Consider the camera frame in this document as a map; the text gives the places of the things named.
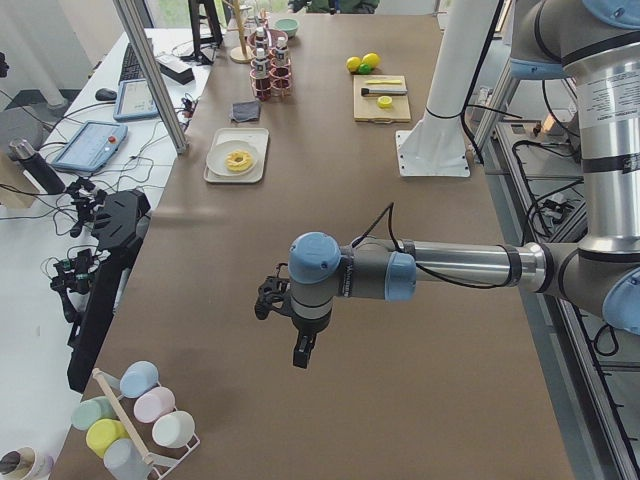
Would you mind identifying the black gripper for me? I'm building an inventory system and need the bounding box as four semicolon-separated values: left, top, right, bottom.
292;319;317;369

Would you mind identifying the tea bottle white cap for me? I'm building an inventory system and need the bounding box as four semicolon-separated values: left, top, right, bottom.
251;48;271;101

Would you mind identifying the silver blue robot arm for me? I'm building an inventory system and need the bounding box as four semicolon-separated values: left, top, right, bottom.
285;1;639;368

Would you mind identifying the cream serving tray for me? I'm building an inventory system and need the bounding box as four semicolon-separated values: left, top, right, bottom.
203;128;269;184

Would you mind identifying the cream white cup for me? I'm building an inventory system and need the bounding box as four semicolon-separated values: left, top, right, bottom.
152;410;195;448

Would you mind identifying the pink cup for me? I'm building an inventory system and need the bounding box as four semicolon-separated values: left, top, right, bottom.
133;386;175;423

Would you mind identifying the light blue cup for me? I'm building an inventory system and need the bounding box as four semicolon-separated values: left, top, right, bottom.
119;360;159;399

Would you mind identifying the white round plate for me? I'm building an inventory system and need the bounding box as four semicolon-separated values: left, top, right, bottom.
206;140;263;177

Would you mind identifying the grey white cup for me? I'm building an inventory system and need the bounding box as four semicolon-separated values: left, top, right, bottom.
103;439;152;480

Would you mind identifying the yellow cup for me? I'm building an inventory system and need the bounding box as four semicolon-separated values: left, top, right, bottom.
85;419;129;458

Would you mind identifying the mint green cup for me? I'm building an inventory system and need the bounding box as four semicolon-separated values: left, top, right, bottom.
71;396;118;431

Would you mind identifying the grey folded cloth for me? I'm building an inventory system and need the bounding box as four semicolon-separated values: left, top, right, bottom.
229;100;261;123

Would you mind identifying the wooden cutting board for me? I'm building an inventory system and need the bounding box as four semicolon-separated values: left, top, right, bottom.
353;74;411;123

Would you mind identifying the half lemon slice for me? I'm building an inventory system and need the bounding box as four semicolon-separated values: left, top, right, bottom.
376;96;393;109

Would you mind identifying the yellow plastic knife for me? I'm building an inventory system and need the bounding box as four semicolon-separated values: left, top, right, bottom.
365;76;404;85

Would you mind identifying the green lime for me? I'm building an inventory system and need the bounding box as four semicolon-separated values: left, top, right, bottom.
358;63;372;75

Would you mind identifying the yellow lemon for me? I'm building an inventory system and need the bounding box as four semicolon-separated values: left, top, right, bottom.
362;52;381;69
345;56;362;73

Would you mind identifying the blue teach pendant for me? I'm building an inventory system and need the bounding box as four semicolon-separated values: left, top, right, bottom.
113;79;159;122
51;121;128;173

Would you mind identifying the wooden mug tree stand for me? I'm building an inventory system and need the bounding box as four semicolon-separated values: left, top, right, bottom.
222;0;253;64

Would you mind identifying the mint green bowl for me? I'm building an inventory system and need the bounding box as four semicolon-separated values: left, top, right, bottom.
275;18;299;38

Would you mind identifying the black computer mouse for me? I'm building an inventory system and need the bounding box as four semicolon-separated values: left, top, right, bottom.
94;88;117;102

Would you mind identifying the black keyboard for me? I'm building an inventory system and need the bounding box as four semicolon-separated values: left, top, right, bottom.
118;44;145;83

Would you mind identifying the black thermos bottle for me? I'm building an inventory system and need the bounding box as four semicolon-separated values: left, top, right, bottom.
9;138;66;195

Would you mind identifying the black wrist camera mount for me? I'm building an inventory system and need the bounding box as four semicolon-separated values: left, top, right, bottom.
254;275;293;320

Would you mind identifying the white wire cup rack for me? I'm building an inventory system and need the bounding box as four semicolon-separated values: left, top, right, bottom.
91;368;201;479

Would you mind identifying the glazed ring donut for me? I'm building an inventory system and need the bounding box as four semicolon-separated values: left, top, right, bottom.
225;150;254;174

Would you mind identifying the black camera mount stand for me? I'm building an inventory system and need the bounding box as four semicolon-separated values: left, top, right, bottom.
50;177;150;393

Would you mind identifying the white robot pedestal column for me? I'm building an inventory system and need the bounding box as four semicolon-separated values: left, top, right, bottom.
396;0;503;177

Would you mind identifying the copper wire bottle rack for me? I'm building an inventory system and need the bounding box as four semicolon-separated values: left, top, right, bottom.
250;27;293;101

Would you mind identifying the aluminium frame post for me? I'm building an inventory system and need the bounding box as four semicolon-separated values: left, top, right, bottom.
113;0;188;155

